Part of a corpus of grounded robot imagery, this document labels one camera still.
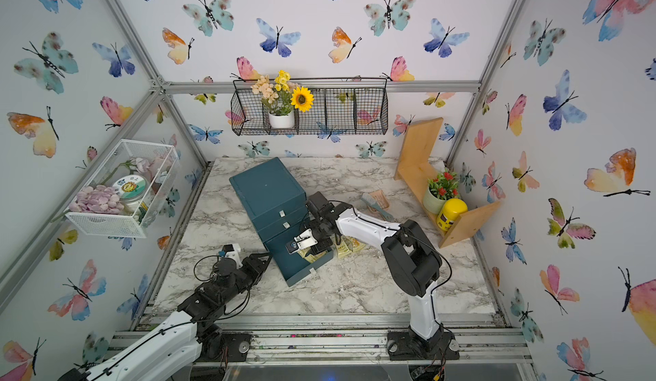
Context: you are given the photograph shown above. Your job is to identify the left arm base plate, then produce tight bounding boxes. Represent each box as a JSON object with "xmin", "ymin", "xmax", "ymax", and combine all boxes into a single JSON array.
[{"xmin": 202, "ymin": 332, "xmax": 253, "ymax": 364}]

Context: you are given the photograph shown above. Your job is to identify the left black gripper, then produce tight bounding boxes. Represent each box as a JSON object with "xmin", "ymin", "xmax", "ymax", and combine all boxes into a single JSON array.
[{"xmin": 219, "ymin": 251, "xmax": 273, "ymax": 308}]

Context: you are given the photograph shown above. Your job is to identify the yellow cookie packet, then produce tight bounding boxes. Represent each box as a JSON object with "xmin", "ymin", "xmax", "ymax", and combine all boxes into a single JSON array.
[
  {"xmin": 346, "ymin": 237, "xmax": 367, "ymax": 253},
  {"xmin": 336, "ymin": 241, "xmax": 352, "ymax": 259},
  {"xmin": 300, "ymin": 249, "xmax": 327, "ymax": 263}
]

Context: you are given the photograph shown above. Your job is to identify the teal bottom drawer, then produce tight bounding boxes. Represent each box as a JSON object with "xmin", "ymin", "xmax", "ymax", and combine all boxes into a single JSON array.
[{"xmin": 264, "ymin": 229, "xmax": 335, "ymax": 287}]

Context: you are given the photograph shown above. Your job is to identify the green pot red flowers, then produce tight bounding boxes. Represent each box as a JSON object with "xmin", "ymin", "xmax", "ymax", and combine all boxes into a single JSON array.
[{"xmin": 422, "ymin": 170, "xmax": 461, "ymax": 215}]

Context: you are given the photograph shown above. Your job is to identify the yellow canister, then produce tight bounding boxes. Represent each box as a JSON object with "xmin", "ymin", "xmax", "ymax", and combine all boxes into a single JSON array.
[{"xmin": 436, "ymin": 198, "xmax": 468, "ymax": 232}]

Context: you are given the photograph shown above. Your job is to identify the black wire wall basket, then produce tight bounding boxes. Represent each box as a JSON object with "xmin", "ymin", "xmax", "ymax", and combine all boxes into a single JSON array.
[{"xmin": 227, "ymin": 77, "xmax": 389, "ymax": 138}]

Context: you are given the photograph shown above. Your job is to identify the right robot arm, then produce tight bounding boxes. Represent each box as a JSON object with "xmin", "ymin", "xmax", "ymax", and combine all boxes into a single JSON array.
[{"xmin": 286, "ymin": 192, "xmax": 443, "ymax": 341}]

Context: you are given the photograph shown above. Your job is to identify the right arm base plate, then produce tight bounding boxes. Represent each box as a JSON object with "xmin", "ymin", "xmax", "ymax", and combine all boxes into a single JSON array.
[{"xmin": 387, "ymin": 329, "xmax": 461, "ymax": 362}]

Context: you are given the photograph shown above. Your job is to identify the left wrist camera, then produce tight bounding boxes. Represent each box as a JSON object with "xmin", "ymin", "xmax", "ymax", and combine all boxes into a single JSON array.
[{"xmin": 219, "ymin": 244, "xmax": 242, "ymax": 268}]

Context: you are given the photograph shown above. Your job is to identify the wooden zigzag shelf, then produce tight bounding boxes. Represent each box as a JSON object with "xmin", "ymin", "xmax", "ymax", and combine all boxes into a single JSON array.
[{"xmin": 394, "ymin": 118, "xmax": 502, "ymax": 248}]

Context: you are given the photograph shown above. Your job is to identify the teal brush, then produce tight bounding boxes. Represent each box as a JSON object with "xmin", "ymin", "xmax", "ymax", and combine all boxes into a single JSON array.
[{"xmin": 361, "ymin": 190, "xmax": 396, "ymax": 222}]

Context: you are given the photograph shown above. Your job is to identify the white pot with flowers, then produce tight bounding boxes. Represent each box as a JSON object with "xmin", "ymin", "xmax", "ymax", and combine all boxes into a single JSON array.
[{"xmin": 251, "ymin": 70, "xmax": 315, "ymax": 130}]

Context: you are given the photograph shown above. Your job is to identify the pink artificial flowers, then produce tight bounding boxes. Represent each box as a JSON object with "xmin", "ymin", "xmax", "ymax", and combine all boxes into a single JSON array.
[{"xmin": 68, "ymin": 185, "xmax": 124, "ymax": 215}]

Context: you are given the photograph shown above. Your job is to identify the round green tin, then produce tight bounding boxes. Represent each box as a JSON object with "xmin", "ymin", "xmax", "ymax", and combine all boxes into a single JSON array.
[{"xmin": 113, "ymin": 174, "xmax": 148, "ymax": 202}]

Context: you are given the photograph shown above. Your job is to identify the white wire wall basket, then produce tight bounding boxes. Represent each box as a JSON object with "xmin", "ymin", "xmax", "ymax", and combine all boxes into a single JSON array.
[{"xmin": 64, "ymin": 139, "xmax": 180, "ymax": 239}]

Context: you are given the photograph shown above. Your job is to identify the teal drawer cabinet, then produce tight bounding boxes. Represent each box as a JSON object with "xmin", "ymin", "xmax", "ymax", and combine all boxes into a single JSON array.
[{"xmin": 229, "ymin": 158, "xmax": 307, "ymax": 242}]

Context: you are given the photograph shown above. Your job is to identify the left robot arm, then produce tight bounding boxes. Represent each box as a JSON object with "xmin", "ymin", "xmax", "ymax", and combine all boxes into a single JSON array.
[{"xmin": 60, "ymin": 253, "xmax": 272, "ymax": 380}]

